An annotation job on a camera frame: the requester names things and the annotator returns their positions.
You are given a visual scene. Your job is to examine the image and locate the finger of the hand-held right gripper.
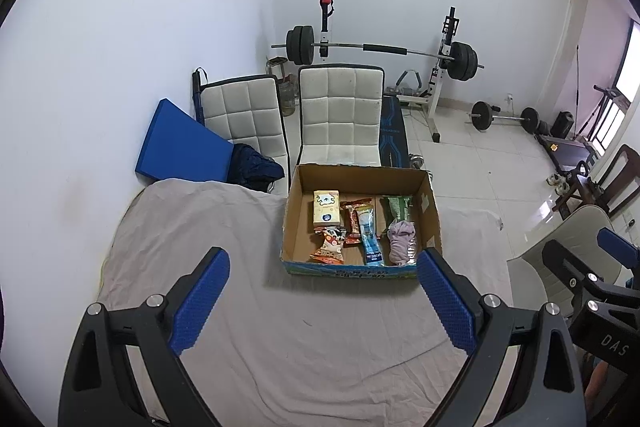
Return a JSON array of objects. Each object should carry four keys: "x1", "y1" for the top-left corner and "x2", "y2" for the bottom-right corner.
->
[
  {"x1": 541, "y1": 239, "x2": 608, "y2": 308},
  {"x1": 596, "y1": 227, "x2": 640, "y2": 265}
]

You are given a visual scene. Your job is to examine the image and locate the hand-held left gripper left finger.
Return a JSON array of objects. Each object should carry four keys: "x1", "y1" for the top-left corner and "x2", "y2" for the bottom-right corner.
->
[{"x1": 57, "y1": 247, "x2": 232, "y2": 427}]

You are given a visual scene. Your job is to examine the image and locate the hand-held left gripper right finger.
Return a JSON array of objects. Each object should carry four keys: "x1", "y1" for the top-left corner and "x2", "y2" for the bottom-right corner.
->
[{"x1": 415, "y1": 248, "x2": 586, "y2": 427}]

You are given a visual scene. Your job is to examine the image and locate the grey socks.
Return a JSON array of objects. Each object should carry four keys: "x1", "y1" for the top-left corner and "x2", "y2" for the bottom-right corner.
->
[{"x1": 387, "y1": 221, "x2": 418, "y2": 267}]

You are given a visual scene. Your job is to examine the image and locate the blue snack packet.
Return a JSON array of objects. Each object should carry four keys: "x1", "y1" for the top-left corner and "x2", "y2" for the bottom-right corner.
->
[{"x1": 357, "y1": 204, "x2": 385, "y2": 267}]

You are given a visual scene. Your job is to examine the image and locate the green snack packet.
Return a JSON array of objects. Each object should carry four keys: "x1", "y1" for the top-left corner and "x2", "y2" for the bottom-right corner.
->
[{"x1": 380, "y1": 196, "x2": 413, "y2": 233}]

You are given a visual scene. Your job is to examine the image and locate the red snack packet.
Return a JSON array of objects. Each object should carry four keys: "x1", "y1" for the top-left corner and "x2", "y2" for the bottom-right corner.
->
[{"x1": 340, "y1": 199, "x2": 375, "y2": 248}]

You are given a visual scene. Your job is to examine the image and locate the cardboard box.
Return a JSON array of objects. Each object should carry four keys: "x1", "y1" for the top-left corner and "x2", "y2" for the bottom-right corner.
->
[{"x1": 280, "y1": 163, "x2": 444, "y2": 282}]

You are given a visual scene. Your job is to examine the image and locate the orange snack packet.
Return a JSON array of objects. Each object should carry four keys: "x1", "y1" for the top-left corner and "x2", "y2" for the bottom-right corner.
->
[{"x1": 309, "y1": 227, "x2": 348, "y2": 265}]

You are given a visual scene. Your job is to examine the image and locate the yellow tissue pack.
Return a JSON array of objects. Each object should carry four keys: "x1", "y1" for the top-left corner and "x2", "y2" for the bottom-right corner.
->
[{"x1": 312, "y1": 190, "x2": 342, "y2": 228}]

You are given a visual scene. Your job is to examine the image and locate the person's right forearm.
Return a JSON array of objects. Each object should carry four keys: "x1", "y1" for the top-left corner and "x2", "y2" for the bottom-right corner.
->
[{"x1": 582, "y1": 354, "x2": 613, "y2": 427}]

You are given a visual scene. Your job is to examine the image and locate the beige plastic chair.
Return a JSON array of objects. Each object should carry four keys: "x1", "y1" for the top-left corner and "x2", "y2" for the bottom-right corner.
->
[{"x1": 506, "y1": 205, "x2": 631, "y2": 313}]

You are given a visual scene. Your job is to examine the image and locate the grey tablecloth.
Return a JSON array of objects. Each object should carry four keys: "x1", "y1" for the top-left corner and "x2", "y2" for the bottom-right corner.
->
[{"x1": 97, "y1": 178, "x2": 516, "y2": 427}]

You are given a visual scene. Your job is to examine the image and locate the brown wooden chair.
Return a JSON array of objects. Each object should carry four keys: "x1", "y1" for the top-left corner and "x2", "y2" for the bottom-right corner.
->
[{"x1": 597, "y1": 144, "x2": 640, "y2": 215}]

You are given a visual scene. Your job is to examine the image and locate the dark wooden chair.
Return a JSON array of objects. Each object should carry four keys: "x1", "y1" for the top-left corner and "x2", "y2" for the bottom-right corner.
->
[{"x1": 552, "y1": 159, "x2": 606, "y2": 220}]

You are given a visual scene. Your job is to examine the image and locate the black treadmill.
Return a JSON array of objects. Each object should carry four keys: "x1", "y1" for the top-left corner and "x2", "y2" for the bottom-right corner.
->
[{"x1": 535, "y1": 133, "x2": 601, "y2": 172}]

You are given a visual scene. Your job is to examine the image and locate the black speaker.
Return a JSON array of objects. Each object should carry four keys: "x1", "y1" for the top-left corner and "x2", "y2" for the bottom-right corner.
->
[{"x1": 552, "y1": 111, "x2": 576, "y2": 138}]

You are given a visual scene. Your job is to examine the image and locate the dark blue jacket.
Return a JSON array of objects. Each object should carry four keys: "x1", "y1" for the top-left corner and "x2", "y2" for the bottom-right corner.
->
[{"x1": 227, "y1": 143, "x2": 286, "y2": 194}]

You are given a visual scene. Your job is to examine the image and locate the black tripod stand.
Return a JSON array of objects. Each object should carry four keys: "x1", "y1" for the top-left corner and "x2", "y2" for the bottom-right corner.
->
[{"x1": 575, "y1": 84, "x2": 628, "y2": 142}]

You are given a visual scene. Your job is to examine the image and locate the blue foam mat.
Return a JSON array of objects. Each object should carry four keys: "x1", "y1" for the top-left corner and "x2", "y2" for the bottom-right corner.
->
[{"x1": 135, "y1": 99, "x2": 236, "y2": 182}]

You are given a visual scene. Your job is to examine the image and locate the window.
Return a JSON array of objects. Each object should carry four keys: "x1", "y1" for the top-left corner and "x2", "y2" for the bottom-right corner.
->
[{"x1": 597, "y1": 19, "x2": 640, "y2": 158}]

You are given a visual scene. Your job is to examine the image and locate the short barbell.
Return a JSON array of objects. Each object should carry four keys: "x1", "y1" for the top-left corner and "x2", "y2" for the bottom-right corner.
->
[{"x1": 469, "y1": 101, "x2": 541, "y2": 134}]

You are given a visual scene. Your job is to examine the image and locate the white padded chair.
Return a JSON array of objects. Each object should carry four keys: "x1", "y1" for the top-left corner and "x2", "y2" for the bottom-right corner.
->
[
  {"x1": 295, "y1": 65, "x2": 386, "y2": 168},
  {"x1": 200, "y1": 74, "x2": 291, "y2": 188}
]

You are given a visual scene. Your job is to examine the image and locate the black blue pole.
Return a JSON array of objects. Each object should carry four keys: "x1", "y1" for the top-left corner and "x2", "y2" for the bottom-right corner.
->
[{"x1": 192, "y1": 67, "x2": 208, "y2": 125}]

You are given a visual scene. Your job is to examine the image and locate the white barbell rack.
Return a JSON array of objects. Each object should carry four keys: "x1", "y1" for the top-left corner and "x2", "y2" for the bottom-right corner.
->
[{"x1": 317, "y1": 0, "x2": 461, "y2": 142}]

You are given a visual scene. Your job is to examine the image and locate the glass jar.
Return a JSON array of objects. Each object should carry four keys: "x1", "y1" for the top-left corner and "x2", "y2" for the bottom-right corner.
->
[{"x1": 279, "y1": 77, "x2": 301, "y2": 116}]

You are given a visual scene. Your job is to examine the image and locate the long barbell with black plates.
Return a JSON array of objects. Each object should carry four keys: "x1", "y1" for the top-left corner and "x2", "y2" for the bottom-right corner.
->
[{"x1": 271, "y1": 25, "x2": 485, "y2": 82}]

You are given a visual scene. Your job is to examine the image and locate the grey exercise handle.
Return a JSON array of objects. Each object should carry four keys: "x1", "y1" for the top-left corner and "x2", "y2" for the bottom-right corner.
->
[{"x1": 397, "y1": 69, "x2": 423, "y2": 96}]

